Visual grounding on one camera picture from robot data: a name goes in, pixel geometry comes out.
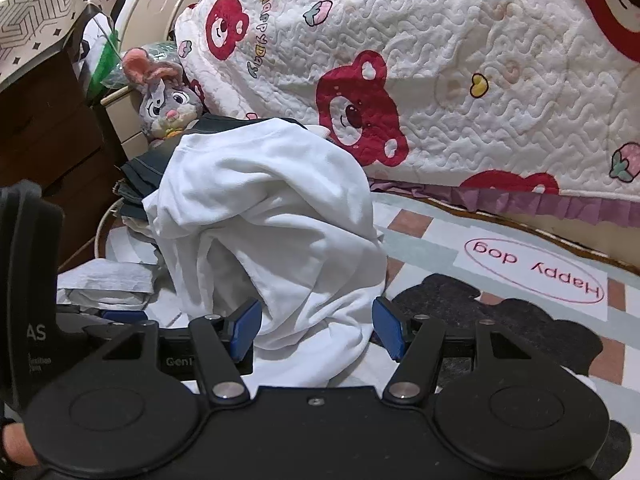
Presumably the grey white crumpled cloth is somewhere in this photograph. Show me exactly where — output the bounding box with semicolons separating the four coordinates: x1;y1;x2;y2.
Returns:
57;259;156;308

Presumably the beige bed base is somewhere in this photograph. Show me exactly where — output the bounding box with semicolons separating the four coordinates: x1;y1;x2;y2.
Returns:
425;195;640;276

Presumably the white t-shirt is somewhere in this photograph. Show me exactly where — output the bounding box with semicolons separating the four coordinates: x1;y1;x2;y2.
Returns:
142;117;388;388

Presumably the green plastic bag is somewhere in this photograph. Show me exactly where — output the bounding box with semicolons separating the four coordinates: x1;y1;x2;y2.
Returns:
92;30;123;92

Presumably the brown wooden cabinet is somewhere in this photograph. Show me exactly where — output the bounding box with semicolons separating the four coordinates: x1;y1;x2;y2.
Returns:
0;45;126;271

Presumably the person's left hand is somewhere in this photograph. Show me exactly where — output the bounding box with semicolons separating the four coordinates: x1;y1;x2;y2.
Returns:
0;422;37;467

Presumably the checked play mat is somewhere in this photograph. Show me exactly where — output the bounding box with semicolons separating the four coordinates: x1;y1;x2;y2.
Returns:
57;190;640;480

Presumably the white quilt with red bears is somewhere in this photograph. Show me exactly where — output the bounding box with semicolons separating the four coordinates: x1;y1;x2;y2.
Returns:
172;0;640;226

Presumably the white cable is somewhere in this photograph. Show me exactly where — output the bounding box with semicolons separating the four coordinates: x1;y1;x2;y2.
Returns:
59;197;126;268

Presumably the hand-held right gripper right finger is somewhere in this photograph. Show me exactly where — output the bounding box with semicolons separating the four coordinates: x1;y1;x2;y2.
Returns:
372;296;551;407

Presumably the cream nightstand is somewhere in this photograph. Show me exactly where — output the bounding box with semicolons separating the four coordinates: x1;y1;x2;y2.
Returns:
100;85;151;153

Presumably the cream round headboard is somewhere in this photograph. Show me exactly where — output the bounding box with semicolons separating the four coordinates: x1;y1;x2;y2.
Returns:
122;0;231;53

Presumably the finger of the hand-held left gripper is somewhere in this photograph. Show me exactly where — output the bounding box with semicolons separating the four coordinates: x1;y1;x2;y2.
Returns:
57;307;151;335

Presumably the grey plush rabbit toy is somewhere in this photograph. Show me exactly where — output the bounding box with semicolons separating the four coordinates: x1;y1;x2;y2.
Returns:
122;47;206;141

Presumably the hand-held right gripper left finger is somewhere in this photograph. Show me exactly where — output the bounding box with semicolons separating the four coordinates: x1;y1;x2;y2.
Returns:
75;297;263;407

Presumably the geometric patterned tablecloth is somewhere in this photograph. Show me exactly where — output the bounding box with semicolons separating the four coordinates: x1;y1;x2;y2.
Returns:
0;0;126;81

